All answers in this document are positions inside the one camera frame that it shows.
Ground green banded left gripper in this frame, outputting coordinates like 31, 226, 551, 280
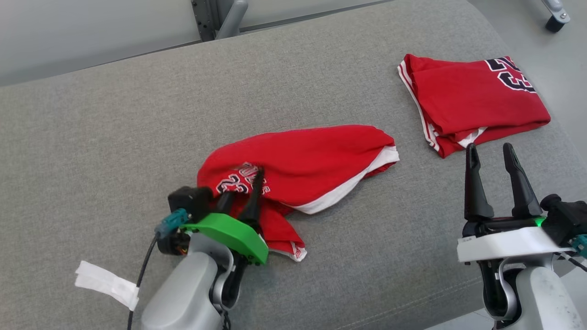
181, 167, 269, 265

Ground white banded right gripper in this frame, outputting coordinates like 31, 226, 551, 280
457, 143, 576, 263

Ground red Bulls jersey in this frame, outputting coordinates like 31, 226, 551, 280
197, 125, 400, 263

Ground red white-sleeved t-shirt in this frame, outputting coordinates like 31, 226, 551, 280
397, 54, 551, 159

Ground black caster wheel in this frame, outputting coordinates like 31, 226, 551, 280
541, 0, 571, 33

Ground light grey slanted tube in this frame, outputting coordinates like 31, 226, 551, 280
216, 0, 249, 40

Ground left teal-plug black cable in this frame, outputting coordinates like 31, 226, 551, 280
127, 209, 189, 330

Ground teal-plug black cable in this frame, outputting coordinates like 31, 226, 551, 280
127, 209, 189, 330
562, 235, 587, 272

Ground right teal-plug black cable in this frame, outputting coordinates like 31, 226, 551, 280
562, 235, 587, 272

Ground white tape cable label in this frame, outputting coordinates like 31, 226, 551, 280
75, 260, 139, 311

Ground dark grey metal post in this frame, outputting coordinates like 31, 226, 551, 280
191, 0, 222, 43

